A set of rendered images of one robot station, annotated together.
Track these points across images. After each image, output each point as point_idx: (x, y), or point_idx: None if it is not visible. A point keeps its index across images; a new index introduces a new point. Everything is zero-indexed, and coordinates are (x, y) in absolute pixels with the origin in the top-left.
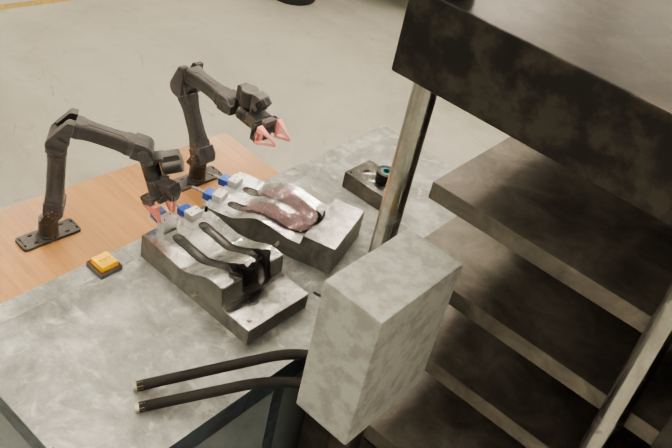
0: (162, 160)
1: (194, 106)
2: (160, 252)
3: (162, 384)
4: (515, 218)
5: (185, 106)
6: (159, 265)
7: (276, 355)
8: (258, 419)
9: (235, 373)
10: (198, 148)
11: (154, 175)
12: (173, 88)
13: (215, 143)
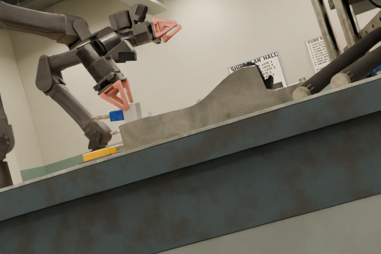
0: (98, 33)
1: (69, 92)
2: (153, 118)
3: (325, 78)
4: None
5: (61, 94)
6: (160, 139)
7: (376, 31)
8: None
9: None
10: (94, 122)
11: (97, 53)
12: (42, 85)
13: None
